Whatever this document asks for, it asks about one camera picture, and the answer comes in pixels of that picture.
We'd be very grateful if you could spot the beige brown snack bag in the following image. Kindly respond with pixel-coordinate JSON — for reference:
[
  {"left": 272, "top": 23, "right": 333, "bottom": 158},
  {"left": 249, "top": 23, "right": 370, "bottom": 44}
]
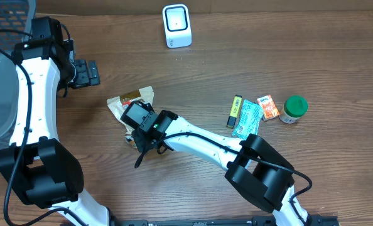
[{"left": 107, "top": 86, "right": 154, "bottom": 149}]

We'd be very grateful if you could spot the yellow black battery tube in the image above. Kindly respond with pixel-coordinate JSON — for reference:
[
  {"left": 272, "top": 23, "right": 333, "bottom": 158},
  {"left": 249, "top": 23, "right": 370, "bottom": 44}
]
[{"left": 226, "top": 95, "right": 242, "bottom": 128}]

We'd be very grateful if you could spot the teal tissue packet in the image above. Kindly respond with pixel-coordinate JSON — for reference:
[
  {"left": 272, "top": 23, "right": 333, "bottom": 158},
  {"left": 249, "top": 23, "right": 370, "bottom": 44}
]
[{"left": 232, "top": 99, "right": 264, "bottom": 140}]

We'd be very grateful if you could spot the orange Kleenex tissue pack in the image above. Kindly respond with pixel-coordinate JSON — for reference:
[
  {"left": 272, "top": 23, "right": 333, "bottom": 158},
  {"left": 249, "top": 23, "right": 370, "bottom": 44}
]
[{"left": 256, "top": 95, "right": 279, "bottom": 121}]

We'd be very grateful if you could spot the green lid jar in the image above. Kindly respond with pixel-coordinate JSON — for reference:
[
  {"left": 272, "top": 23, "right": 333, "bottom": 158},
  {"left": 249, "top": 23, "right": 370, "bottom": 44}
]
[{"left": 279, "top": 95, "right": 308, "bottom": 124}]

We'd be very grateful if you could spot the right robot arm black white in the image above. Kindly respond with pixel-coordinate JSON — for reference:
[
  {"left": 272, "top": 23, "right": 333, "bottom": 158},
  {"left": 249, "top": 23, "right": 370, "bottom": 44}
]
[{"left": 121, "top": 100, "right": 311, "bottom": 225}]

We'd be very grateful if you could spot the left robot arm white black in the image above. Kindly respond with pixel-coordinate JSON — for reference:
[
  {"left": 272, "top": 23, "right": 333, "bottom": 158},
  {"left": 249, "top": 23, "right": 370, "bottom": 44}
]
[{"left": 0, "top": 17, "right": 116, "bottom": 225}]

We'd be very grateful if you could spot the white barcode scanner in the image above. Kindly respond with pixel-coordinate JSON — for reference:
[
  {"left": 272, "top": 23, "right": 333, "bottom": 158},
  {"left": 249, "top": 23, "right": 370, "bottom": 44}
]
[{"left": 162, "top": 4, "right": 192, "bottom": 48}]

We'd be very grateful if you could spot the grey plastic mesh basket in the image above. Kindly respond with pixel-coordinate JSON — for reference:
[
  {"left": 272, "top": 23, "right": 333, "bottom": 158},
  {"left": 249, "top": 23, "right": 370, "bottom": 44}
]
[{"left": 0, "top": 0, "right": 36, "bottom": 149}]

